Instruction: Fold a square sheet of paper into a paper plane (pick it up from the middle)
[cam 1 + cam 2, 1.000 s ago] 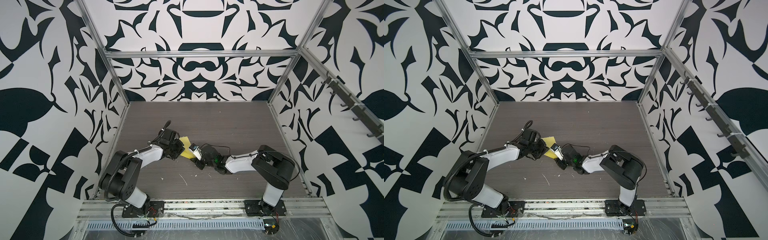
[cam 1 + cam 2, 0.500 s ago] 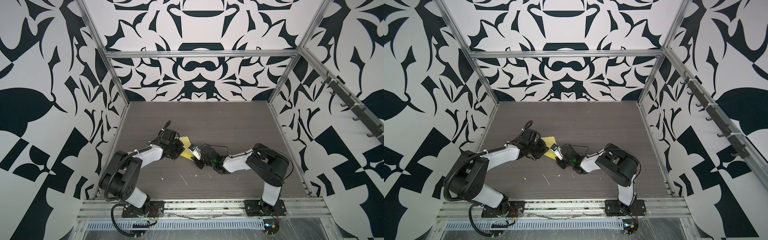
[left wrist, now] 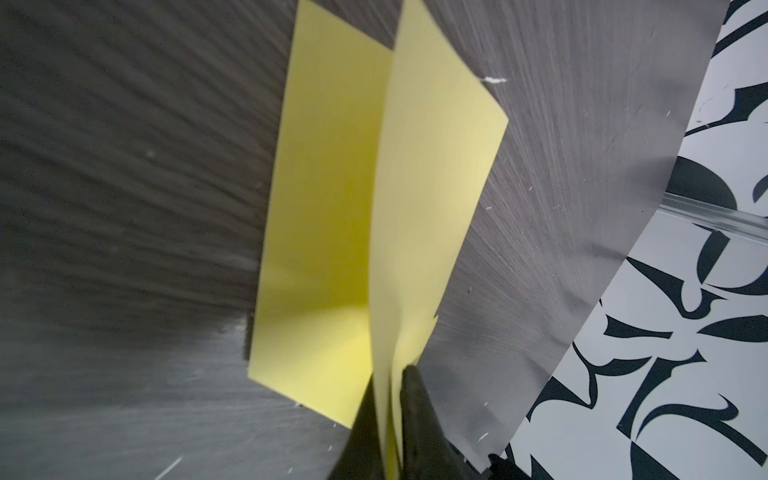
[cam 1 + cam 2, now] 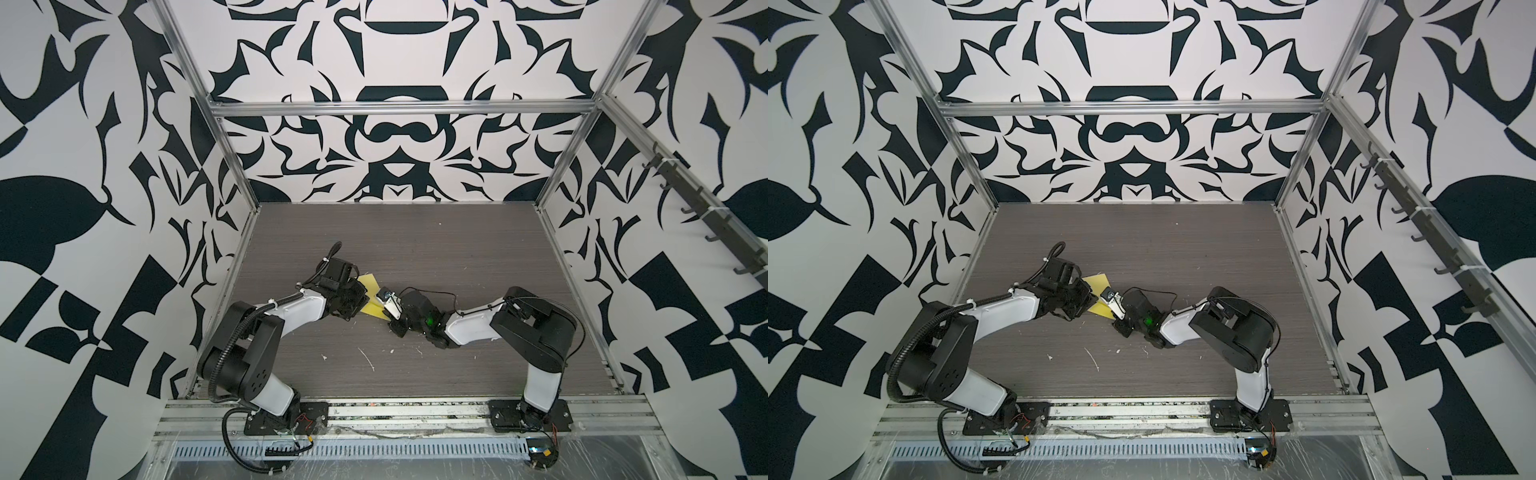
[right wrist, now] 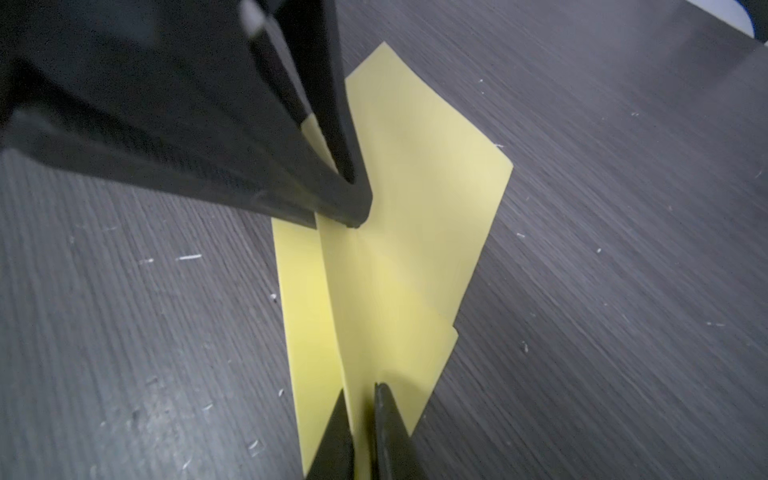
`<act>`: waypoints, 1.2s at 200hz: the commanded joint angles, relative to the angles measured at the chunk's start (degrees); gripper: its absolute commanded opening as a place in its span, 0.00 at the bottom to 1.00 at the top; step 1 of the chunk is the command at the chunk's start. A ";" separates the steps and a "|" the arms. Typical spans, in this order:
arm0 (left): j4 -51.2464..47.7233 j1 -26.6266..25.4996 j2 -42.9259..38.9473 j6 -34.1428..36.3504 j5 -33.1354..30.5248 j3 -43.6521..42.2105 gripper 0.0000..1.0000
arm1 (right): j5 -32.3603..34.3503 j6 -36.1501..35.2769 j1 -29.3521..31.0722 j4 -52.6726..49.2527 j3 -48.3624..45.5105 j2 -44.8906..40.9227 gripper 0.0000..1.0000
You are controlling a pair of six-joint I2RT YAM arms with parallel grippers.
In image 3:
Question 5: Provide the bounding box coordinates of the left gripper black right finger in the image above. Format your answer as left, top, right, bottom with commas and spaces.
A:
400, 365, 480, 480

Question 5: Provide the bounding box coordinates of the yellow square paper sheet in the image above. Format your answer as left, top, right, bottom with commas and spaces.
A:
248, 1, 508, 479

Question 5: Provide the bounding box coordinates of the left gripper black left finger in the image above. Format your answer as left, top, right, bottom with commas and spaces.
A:
327, 378, 384, 480

